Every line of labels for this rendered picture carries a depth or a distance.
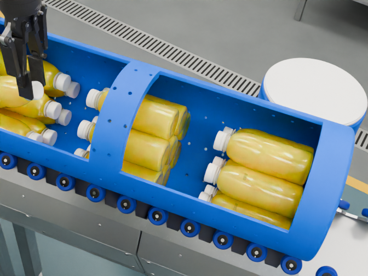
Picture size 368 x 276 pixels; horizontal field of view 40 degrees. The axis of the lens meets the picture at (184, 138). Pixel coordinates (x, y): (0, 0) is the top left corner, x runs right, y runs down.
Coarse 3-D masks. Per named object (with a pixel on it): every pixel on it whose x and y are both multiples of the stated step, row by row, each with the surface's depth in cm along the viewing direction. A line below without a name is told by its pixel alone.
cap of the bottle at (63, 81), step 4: (60, 76) 114; (64, 76) 114; (68, 76) 115; (56, 80) 114; (60, 80) 113; (64, 80) 113; (68, 80) 115; (56, 84) 114; (60, 84) 113; (64, 84) 114; (68, 84) 116; (60, 88) 114; (64, 88) 114
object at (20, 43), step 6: (24, 24) 90; (24, 30) 90; (12, 36) 92; (24, 36) 91; (18, 42) 92; (24, 42) 92; (18, 48) 93; (24, 48) 93; (18, 54) 94; (24, 54) 94; (24, 60) 94; (24, 66) 95; (24, 72) 96
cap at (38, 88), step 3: (33, 81) 103; (36, 81) 103; (33, 84) 102; (36, 84) 103; (39, 84) 104; (33, 87) 102; (36, 87) 103; (39, 87) 104; (42, 87) 104; (33, 90) 102; (36, 90) 103; (39, 90) 104; (42, 90) 104; (33, 93) 102; (36, 93) 103; (39, 93) 104; (42, 93) 104; (36, 96) 103; (39, 96) 104; (33, 99) 103; (36, 99) 103
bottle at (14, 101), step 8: (0, 80) 104; (8, 80) 103; (0, 88) 103; (8, 88) 103; (16, 88) 103; (0, 96) 104; (8, 96) 103; (16, 96) 103; (0, 104) 105; (8, 104) 104; (16, 104) 104; (24, 104) 105
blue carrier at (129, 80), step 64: (64, 64) 123; (128, 64) 103; (0, 128) 103; (64, 128) 125; (128, 128) 95; (192, 128) 120; (256, 128) 115; (320, 128) 107; (128, 192) 102; (192, 192) 116; (320, 192) 89
